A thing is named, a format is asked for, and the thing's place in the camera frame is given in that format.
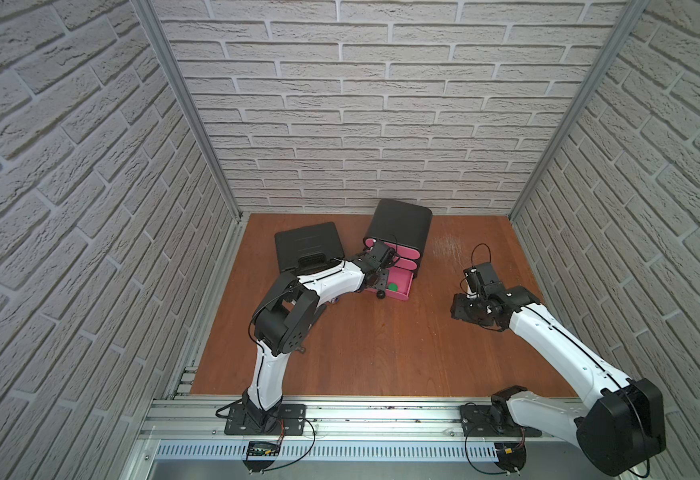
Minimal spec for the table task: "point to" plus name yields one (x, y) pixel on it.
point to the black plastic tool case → (309, 249)
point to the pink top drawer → (401, 251)
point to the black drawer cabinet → (400, 223)
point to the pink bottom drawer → (401, 277)
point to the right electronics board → (510, 455)
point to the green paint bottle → (393, 287)
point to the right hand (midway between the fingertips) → (463, 310)
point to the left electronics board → (261, 455)
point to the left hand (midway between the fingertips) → (368, 268)
